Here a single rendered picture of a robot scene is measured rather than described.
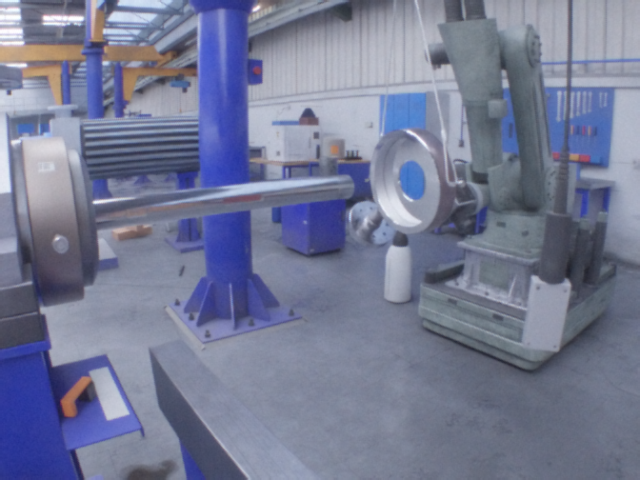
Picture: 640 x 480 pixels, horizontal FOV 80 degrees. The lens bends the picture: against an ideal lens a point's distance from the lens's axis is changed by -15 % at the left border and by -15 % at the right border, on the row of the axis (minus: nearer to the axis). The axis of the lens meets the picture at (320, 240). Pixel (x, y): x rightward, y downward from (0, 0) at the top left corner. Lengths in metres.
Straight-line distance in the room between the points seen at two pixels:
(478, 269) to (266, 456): 2.30
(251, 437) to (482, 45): 1.82
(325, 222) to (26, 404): 3.90
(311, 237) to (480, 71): 2.79
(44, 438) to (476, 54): 1.99
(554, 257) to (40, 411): 0.88
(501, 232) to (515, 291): 0.35
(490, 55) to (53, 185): 1.77
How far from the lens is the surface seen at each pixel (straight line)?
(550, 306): 0.79
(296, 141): 7.88
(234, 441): 0.62
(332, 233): 4.53
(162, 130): 4.67
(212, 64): 2.80
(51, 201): 0.89
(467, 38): 2.07
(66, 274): 0.92
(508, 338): 2.56
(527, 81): 2.18
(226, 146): 2.75
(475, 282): 2.78
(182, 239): 5.07
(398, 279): 3.29
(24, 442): 0.85
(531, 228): 2.66
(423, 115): 6.03
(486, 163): 2.20
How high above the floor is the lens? 1.26
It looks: 14 degrees down
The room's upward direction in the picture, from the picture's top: straight up
